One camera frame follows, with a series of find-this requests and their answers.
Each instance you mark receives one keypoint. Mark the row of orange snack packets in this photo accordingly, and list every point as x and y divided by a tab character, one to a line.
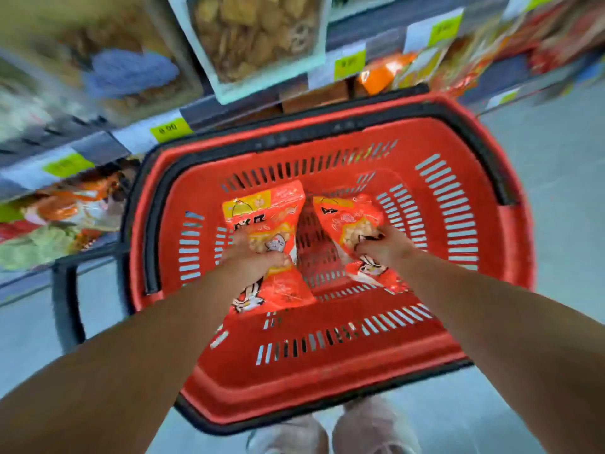
61	217

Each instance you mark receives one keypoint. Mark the grey store shelf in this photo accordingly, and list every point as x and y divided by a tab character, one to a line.
378	37

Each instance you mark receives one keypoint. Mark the person's shoe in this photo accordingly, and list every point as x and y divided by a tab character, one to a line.
288	437
373	427

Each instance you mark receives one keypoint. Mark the person's left forearm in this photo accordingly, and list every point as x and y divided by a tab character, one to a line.
113	373

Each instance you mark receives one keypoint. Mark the person's right forearm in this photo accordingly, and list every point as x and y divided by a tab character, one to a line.
510	345

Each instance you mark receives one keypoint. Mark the person's right shoe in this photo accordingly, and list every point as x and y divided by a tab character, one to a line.
373	427

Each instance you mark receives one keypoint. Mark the person's left thumb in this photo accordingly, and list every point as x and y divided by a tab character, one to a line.
276	260

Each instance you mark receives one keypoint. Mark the person's left hand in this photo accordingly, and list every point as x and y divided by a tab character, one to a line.
248	265

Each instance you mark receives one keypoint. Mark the clear packet of fried snacks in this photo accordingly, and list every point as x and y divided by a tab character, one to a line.
255	35

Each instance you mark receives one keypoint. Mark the red snack packet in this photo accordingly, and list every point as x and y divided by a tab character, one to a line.
272	241
352	226

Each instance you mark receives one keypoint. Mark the yellow price label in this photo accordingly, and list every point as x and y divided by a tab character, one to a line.
445	29
349	65
67	164
171	130

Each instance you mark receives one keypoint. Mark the row of red snack packets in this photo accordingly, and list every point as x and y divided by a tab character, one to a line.
482	47

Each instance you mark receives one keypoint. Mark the person's right fingers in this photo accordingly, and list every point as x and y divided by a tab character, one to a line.
368	243

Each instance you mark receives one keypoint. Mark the large clear snack packet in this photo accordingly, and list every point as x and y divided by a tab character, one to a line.
113	66

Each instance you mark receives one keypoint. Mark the person's right hand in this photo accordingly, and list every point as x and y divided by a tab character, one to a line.
385	248

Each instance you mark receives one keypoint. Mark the person's left shoe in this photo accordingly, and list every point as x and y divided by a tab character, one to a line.
288	437

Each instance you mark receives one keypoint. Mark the red plastic shopping basket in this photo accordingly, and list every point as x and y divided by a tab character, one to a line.
331	345

